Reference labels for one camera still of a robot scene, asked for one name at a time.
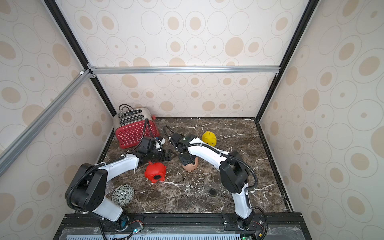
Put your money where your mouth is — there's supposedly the red piggy bank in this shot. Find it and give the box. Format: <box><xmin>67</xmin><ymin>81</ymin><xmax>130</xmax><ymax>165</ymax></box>
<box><xmin>145</xmin><ymin>163</ymin><xmax>167</xmax><ymax>184</ymax></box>

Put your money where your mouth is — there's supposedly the pink piggy bank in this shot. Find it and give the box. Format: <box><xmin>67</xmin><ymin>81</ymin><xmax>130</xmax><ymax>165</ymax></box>
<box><xmin>183</xmin><ymin>157</ymin><xmax>199</xmax><ymax>173</ymax></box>

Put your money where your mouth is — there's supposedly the yellow piggy bank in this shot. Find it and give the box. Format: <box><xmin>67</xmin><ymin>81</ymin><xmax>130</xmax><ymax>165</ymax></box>
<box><xmin>202</xmin><ymin>131</ymin><xmax>217</xmax><ymax>147</ymax></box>

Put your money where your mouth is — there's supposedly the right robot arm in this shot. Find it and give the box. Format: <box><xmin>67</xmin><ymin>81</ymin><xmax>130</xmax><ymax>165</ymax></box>
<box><xmin>168</xmin><ymin>133</ymin><xmax>258</xmax><ymax>220</ymax></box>

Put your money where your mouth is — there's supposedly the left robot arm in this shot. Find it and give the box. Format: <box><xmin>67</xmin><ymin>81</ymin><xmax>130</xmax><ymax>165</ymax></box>
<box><xmin>65</xmin><ymin>137</ymin><xmax>176</xmax><ymax>226</ymax></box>

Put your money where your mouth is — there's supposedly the red metal toaster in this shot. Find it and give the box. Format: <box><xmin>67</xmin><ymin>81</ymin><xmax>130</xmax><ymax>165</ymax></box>
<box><xmin>113</xmin><ymin>104</ymin><xmax>160</xmax><ymax>149</ymax></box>

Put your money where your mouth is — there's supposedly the speckled stone egg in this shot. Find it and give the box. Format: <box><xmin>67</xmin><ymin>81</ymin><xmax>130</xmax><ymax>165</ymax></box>
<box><xmin>112</xmin><ymin>185</ymin><xmax>135</xmax><ymax>207</ymax></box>

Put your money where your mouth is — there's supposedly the clear glass cup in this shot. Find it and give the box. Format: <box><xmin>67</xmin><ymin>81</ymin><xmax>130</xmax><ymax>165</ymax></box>
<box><xmin>105</xmin><ymin>181</ymin><xmax>115</xmax><ymax>195</ymax></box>

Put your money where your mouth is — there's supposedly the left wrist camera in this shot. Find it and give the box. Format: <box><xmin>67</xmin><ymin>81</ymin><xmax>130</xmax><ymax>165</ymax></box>
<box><xmin>156</xmin><ymin>137</ymin><xmax>166</xmax><ymax>151</ymax></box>

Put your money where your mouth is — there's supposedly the horizontal aluminium rail back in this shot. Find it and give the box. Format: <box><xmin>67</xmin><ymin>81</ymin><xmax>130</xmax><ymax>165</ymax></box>
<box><xmin>91</xmin><ymin>66</ymin><xmax>280</xmax><ymax>74</ymax></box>

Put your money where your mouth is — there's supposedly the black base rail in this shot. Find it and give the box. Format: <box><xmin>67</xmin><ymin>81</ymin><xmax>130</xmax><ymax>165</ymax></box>
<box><xmin>54</xmin><ymin>213</ymin><xmax>311</xmax><ymax>240</ymax></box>

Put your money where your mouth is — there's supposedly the diagonal aluminium rail left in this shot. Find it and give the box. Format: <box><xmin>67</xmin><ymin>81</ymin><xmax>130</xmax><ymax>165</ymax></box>
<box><xmin>1</xmin><ymin>70</ymin><xmax>91</xmax><ymax>175</ymax></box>

